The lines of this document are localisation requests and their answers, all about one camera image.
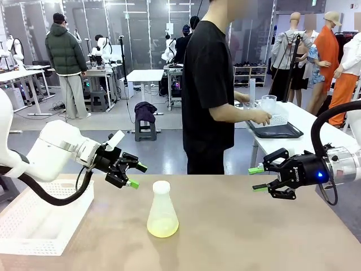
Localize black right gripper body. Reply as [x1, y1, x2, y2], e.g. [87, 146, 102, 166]
[290, 153, 331, 185]

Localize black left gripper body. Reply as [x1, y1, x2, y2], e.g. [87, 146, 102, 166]
[94, 146, 124, 174]

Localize white round flask cap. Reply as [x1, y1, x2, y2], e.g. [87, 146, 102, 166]
[152, 180, 171, 195]

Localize clear plastic measuring jug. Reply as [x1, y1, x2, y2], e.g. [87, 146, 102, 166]
[261, 95, 278, 114]

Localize translucent plastic conical flask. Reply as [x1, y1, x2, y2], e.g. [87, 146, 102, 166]
[146, 190, 180, 239]

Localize clear graduated cylinder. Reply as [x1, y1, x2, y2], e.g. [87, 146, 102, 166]
[249, 78, 256, 110]

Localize person's right forearm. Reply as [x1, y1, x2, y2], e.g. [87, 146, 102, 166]
[210, 104, 254, 124]

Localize person's right hand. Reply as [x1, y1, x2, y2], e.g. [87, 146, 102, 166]
[251, 110, 274, 127]

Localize black tray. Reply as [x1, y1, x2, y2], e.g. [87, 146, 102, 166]
[245, 120, 305, 139]

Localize grey step stool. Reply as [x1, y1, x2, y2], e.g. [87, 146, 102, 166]
[134, 118, 162, 142]

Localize dark cloth bundle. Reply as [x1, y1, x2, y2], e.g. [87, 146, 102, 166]
[134, 101, 158, 124]

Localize black step stool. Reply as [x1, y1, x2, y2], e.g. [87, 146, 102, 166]
[90, 90, 109, 113]

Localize white standing desk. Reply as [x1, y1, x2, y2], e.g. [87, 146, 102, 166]
[126, 69, 165, 115]

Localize white workbench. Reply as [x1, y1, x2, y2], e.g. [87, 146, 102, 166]
[81, 62, 125, 110]

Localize wooden shoe rack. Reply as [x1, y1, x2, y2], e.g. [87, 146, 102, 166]
[233, 63, 268, 88]

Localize mannequin in orange trousers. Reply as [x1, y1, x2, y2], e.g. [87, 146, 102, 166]
[328, 12, 361, 128]

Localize mannequin in floral garment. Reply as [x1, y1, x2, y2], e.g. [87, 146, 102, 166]
[290, 13, 331, 107]

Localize black tripod pole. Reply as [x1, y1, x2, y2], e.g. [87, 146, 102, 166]
[118, 35, 128, 99]

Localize person in black t-shirt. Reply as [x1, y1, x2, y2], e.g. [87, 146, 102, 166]
[181, 0, 273, 175]

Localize white humanoid robot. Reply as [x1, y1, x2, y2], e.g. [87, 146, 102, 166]
[90, 34, 113, 64]

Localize person in green puffer jacket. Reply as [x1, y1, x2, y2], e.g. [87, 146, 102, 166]
[45, 12, 93, 120]

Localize mannequin in grey shirt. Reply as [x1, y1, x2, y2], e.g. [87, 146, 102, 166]
[266, 11, 314, 103]

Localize mannequin in orange dress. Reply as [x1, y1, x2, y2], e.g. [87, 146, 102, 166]
[306, 11, 344, 114]

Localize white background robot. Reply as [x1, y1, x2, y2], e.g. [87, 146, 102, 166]
[5, 35, 25, 67]
[161, 33, 177, 62]

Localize white office desk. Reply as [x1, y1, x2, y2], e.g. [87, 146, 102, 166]
[0, 64, 56, 116]

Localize person in black clothes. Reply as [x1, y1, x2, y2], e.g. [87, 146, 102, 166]
[173, 16, 201, 65]

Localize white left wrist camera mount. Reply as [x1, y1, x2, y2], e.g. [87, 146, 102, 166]
[107, 130, 126, 151]

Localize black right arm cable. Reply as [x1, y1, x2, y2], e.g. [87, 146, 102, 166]
[310, 100, 361, 207]

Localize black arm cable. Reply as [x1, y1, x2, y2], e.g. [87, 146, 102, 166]
[310, 100, 361, 207]
[0, 165, 95, 207]

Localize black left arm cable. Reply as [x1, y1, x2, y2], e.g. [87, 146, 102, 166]
[0, 165, 95, 207]

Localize black camera tripod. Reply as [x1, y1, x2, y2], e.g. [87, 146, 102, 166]
[266, 30, 303, 103]

